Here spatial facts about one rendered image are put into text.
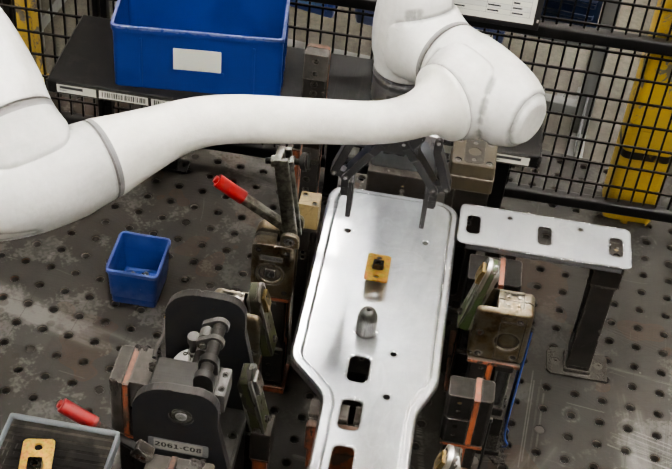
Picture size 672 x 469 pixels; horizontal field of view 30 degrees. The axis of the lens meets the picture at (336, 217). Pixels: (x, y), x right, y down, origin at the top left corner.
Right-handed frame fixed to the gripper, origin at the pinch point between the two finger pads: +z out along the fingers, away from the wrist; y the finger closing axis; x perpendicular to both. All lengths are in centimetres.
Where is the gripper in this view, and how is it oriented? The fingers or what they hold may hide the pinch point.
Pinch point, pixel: (386, 207)
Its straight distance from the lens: 190.7
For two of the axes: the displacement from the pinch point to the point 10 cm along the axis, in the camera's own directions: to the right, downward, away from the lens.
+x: 1.5, -6.5, 7.4
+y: 9.9, 1.6, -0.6
